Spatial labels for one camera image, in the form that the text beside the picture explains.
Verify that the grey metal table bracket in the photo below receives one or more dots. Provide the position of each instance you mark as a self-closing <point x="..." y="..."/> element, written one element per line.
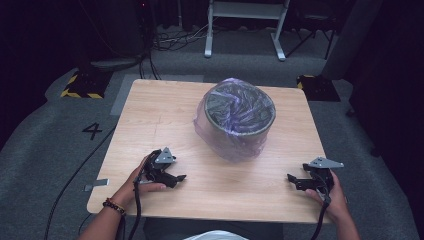
<point x="98" y="183"/>

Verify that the person's right hand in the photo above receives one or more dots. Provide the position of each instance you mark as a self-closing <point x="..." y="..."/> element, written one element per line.
<point x="336" y="200"/>

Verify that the grey pillar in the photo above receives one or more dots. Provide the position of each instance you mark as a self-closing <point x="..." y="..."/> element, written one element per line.
<point x="353" y="36"/>

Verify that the black caster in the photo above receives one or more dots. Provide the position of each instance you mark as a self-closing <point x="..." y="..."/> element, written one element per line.
<point x="350" y="112"/>

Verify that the green trash bin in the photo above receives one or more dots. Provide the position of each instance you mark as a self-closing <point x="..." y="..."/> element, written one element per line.
<point x="216" y="125"/>

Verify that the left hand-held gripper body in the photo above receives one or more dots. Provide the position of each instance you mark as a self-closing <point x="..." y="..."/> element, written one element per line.
<point x="158" y="170"/>

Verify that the black yellow striped base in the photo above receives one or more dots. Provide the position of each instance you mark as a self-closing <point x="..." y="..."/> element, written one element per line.
<point x="320" y="88"/>
<point x="88" y="85"/>

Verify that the person's left hand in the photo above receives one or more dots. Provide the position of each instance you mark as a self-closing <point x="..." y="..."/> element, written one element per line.
<point x="128" y="193"/>

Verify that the black chair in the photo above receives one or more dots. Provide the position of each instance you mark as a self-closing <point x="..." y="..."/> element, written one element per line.
<point x="313" y="23"/>

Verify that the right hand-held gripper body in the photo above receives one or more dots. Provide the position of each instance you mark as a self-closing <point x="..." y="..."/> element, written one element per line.
<point x="321" y="178"/>

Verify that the white desk frame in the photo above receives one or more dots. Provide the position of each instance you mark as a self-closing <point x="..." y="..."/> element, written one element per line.
<point x="246" y="10"/>

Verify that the person's dark pants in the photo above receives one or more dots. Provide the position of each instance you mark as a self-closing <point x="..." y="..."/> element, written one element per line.
<point x="166" y="230"/>

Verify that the purple plastic garbage bag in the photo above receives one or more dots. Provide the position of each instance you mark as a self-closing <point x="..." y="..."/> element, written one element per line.
<point x="230" y="146"/>

